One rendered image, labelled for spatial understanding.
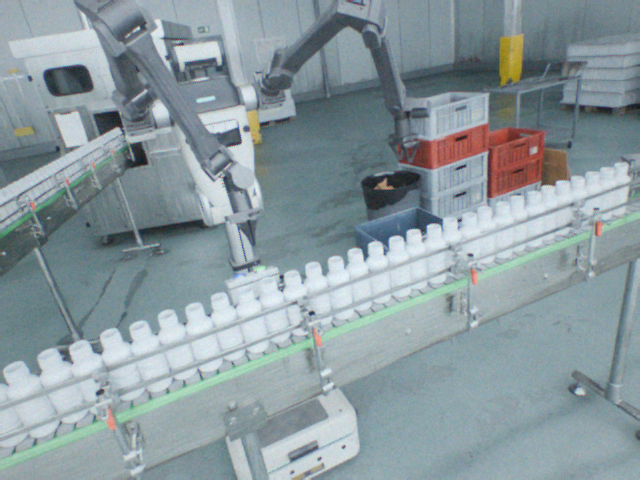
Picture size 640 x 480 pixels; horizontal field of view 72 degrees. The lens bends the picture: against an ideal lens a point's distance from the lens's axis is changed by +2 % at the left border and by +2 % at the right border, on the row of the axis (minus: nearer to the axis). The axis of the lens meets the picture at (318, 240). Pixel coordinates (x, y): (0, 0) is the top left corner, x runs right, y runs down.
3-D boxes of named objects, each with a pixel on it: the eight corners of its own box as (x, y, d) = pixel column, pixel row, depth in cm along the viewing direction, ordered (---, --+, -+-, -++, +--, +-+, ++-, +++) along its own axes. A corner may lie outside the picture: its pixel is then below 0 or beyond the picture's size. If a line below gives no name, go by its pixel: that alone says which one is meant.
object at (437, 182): (432, 199, 334) (432, 170, 324) (397, 188, 367) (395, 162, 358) (488, 177, 359) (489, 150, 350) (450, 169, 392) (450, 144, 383)
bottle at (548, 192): (546, 243, 135) (551, 192, 128) (528, 237, 140) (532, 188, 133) (559, 237, 138) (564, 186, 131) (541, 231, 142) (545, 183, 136)
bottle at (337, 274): (339, 305, 120) (331, 252, 113) (358, 310, 116) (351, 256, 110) (327, 317, 115) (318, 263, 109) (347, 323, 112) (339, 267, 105)
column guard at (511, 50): (509, 91, 969) (511, 36, 924) (495, 90, 1003) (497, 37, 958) (523, 88, 982) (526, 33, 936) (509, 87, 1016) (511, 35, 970)
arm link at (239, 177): (222, 146, 120) (198, 167, 117) (231, 136, 109) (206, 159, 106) (252, 180, 123) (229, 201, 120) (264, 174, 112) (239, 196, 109)
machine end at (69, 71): (134, 200, 606) (80, 42, 523) (228, 185, 610) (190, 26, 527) (91, 249, 461) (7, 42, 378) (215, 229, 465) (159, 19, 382)
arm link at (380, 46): (362, -7, 113) (356, 31, 110) (385, -9, 111) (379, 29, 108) (390, 90, 152) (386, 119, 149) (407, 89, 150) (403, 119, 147)
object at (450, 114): (431, 140, 315) (430, 109, 306) (393, 135, 348) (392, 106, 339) (489, 122, 341) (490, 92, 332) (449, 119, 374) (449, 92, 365)
